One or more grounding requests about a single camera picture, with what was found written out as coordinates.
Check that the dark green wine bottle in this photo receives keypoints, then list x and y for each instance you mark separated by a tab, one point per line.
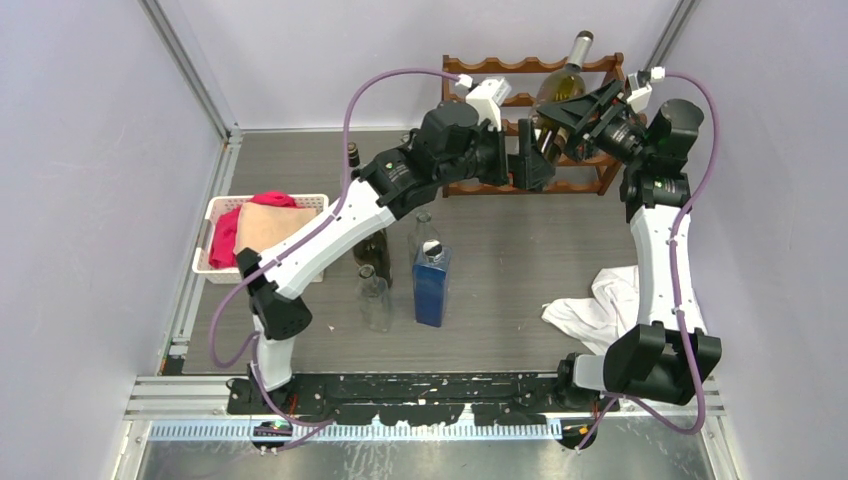
561	85

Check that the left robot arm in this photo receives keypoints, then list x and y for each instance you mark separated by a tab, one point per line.
453	143

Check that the white plastic basket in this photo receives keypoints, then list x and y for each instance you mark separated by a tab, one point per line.
219	206

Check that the tall clear glass bottle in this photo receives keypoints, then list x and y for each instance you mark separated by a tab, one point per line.
407	146

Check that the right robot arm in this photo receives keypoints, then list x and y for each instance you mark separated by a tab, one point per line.
667	355

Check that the blue square glass bottle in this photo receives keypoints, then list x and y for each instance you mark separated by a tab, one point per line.
430	272

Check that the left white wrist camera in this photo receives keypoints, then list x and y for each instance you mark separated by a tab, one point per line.
486	97

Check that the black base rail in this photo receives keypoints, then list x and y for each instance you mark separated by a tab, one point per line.
417	399

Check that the green wine bottle front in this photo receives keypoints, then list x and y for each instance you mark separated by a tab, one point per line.
374	251

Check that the beige folded cloth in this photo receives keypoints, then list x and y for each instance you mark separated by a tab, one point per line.
260	227

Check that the clear whisky bottle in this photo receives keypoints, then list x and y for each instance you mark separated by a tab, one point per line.
351	171

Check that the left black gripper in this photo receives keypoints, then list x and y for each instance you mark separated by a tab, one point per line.
537	168

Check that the clear glass bottle centre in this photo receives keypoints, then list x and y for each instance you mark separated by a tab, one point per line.
422	232

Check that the red cloth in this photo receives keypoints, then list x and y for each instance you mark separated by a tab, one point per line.
221	252

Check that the clear glass bottle front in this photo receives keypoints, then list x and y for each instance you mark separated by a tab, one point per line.
373	299

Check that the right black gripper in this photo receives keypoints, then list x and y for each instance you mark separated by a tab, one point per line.
576	113

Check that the wooden wine rack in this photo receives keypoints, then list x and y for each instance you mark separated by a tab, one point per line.
604	167

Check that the white cloth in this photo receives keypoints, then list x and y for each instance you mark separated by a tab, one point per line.
604	317

